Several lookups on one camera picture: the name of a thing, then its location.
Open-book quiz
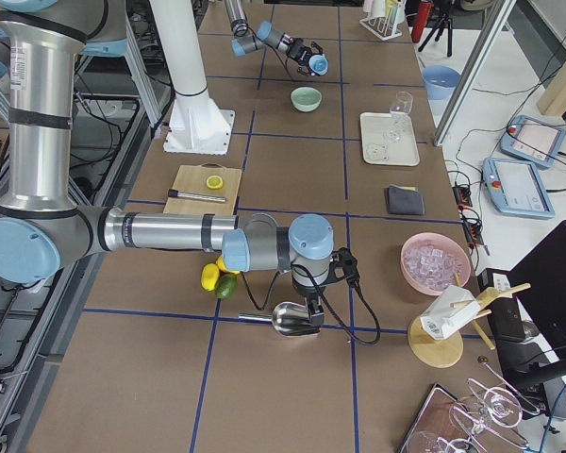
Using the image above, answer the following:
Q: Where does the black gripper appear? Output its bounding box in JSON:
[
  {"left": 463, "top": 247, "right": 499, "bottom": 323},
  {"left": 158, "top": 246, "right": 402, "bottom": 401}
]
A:
[
  {"left": 287, "top": 39, "right": 325, "bottom": 71},
  {"left": 306, "top": 247, "right": 360, "bottom": 328}
]

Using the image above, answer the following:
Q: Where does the light blue plastic cup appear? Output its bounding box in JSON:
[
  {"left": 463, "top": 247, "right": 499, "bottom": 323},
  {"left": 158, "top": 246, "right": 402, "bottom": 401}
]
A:
[{"left": 308, "top": 54, "right": 328, "bottom": 76}]

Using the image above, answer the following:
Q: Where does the steel ice scoop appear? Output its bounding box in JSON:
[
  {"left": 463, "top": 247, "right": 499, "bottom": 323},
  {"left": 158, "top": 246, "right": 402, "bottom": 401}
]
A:
[{"left": 238, "top": 301, "right": 320, "bottom": 337}]

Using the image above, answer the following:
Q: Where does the light green bowl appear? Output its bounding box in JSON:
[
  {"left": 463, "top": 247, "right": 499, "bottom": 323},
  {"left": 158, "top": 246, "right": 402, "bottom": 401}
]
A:
[{"left": 291, "top": 87, "right": 323, "bottom": 113}]

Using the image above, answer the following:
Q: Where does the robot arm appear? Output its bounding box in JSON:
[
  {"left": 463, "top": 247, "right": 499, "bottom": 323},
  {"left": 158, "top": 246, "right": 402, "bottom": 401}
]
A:
[
  {"left": 224, "top": 0, "right": 328, "bottom": 76},
  {"left": 0, "top": 1, "right": 360, "bottom": 332}
]

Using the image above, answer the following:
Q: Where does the clear ice cubes pile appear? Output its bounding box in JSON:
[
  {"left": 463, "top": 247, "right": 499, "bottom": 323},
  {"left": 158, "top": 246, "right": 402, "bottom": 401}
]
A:
[{"left": 403, "top": 244, "right": 463, "bottom": 291}]

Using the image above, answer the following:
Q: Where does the pink bowl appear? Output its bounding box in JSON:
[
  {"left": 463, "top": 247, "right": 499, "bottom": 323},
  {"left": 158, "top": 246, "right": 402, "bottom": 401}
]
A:
[{"left": 400, "top": 232, "right": 472, "bottom": 295}]

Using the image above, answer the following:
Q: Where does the blue bowl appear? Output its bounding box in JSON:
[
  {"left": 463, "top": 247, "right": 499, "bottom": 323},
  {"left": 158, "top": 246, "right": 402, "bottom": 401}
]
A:
[{"left": 422, "top": 65, "right": 461, "bottom": 101}]

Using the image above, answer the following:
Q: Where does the yellow lemon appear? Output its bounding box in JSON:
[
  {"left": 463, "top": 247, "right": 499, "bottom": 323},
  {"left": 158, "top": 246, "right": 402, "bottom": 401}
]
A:
[
  {"left": 215, "top": 256, "right": 240, "bottom": 275},
  {"left": 200, "top": 263, "right": 220, "bottom": 292}
]

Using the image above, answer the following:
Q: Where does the clear wine glass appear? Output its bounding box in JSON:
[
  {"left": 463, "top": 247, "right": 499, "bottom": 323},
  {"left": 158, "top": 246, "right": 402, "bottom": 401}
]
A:
[{"left": 385, "top": 91, "right": 413, "bottom": 143}]

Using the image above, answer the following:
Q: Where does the cream bear serving tray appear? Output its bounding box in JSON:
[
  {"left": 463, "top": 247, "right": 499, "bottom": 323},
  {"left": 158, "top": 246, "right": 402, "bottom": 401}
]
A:
[{"left": 359, "top": 112, "right": 420, "bottom": 167}]

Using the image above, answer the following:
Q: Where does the wooden stand round base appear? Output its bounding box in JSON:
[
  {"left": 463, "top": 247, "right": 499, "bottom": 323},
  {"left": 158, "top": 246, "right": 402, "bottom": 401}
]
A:
[{"left": 408, "top": 282, "right": 532, "bottom": 369}]

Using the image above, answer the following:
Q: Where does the white paper box on stand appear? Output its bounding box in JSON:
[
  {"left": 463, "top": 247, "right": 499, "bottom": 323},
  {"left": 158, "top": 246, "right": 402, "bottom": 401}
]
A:
[{"left": 420, "top": 285, "right": 480, "bottom": 340}]

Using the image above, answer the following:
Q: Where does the grey and yellow folded cloth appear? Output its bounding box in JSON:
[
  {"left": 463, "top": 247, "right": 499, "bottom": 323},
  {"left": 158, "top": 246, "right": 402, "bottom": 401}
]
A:
[{"left": 384, "top": 185, "right": 425, "bottom": 215}]

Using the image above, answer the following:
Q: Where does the halved lemon slice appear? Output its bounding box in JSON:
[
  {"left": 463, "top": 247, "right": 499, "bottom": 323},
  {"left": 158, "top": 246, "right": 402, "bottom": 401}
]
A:
[{"left": 206, "top": 175, "right": 225, "bottom": 191}]

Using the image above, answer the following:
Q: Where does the wooden cutting board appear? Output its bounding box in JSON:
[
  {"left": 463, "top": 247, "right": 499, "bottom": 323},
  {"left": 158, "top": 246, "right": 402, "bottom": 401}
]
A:
[{"left": 163, "top": 164, "right": 242, "bottom": 215}]

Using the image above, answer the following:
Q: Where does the right teach pendant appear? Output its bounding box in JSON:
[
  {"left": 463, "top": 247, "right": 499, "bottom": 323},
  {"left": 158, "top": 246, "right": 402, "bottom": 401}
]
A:
[{"left": 482, "top": 158, "right": 555, "bottom": 219}]

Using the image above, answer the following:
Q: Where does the teach pendant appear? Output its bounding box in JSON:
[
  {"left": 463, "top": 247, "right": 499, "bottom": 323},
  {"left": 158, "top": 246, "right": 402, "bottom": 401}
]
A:
[
  {"left": 482, "top": 158, "right": 555, "bottom": 219},
  {"left": 501, "top": 115, "right": 566, "bottom": 169}
]

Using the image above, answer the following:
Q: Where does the black monitor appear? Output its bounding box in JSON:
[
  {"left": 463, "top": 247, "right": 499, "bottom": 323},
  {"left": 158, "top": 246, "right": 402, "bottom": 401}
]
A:
[{"left": 500, "top": 220, "right": 566, "bottom": 390}]

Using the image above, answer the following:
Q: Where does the left teach pendant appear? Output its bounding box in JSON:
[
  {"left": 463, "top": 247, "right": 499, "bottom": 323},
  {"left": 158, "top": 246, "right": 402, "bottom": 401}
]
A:
[{"left": 501, "top": 115, "right": 566, "bottom": 169}]

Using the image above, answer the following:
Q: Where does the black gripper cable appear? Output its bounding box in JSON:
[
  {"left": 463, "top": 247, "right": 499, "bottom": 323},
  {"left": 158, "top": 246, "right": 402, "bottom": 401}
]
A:
[{"left": 240, "top": 254, "right": 382, "bottom": 346}]

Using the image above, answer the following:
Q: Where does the white wire rack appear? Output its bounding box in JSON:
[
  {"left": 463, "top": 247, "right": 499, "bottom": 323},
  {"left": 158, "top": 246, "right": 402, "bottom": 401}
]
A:
[{"left": 358, "top": 0, "right": 406, "bottom": 41}]

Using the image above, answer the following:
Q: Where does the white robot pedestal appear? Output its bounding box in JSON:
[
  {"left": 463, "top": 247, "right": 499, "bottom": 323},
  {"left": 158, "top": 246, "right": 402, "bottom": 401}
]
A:
[{"left": 150, "top": 0, "right": 208, "bottom": 97}]

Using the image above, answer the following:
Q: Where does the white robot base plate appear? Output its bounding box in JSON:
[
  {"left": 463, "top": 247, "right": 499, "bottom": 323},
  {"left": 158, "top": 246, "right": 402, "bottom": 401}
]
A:
[{"left": 163, "top": 93, "right": 235, "bottom": 155}]

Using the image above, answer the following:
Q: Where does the black camera tripod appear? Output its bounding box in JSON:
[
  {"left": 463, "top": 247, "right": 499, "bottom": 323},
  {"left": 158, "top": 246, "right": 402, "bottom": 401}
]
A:
[{"left": 417, "top": 0, "right": 456, "bottom": 58}]

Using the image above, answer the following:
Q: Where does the aluminium frame post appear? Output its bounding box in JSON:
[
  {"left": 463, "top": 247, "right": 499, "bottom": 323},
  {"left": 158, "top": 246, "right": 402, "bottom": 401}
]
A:
[{"left": 433, "top": 0, "right": 516, "bottom": 146}]

